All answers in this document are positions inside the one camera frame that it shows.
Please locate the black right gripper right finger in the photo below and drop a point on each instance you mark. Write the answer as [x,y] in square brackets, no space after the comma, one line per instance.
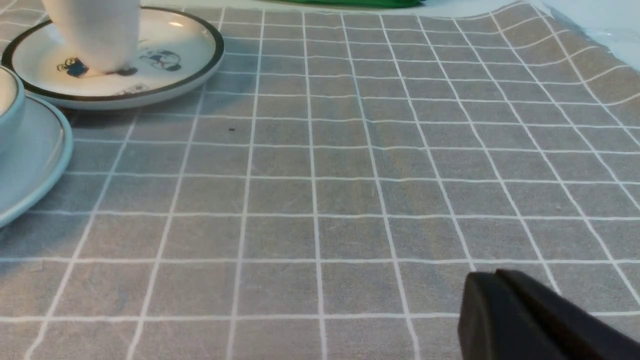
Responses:
[580,335]

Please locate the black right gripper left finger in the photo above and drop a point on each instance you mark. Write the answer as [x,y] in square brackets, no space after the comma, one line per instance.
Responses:
[494,325]

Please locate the pale green-rimmed bowl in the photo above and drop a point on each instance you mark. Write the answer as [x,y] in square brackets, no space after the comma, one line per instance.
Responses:
[12,107]

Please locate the grey checked tablecloth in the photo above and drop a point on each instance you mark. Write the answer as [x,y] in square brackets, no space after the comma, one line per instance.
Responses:
[326,193]

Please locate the green backdrop cloth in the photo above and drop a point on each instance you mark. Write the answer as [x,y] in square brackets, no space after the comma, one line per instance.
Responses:
[375,4]

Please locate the black-rimmed cartoon plate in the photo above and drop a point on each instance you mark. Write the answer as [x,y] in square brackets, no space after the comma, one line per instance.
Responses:
[177,52]

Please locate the black-rimmed white cup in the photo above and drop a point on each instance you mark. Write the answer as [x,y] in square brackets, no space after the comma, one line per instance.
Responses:
[103,33]

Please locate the pale green-rimmed plate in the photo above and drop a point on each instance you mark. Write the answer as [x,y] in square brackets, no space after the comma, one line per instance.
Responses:
[36,160]

